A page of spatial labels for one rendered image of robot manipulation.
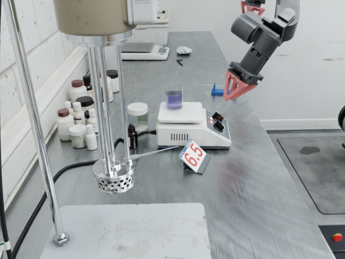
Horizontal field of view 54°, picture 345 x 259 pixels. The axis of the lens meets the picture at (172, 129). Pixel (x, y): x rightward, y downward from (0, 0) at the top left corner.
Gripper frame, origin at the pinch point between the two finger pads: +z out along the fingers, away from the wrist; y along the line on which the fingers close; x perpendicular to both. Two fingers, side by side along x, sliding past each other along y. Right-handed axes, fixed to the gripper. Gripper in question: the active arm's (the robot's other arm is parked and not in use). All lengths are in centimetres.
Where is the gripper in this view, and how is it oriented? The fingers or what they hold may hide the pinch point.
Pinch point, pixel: (229, 96)
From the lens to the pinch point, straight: 96.6
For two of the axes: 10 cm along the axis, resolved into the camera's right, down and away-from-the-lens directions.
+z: -4.9, 7.6, 4.3
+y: -6.0, 0.7, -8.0
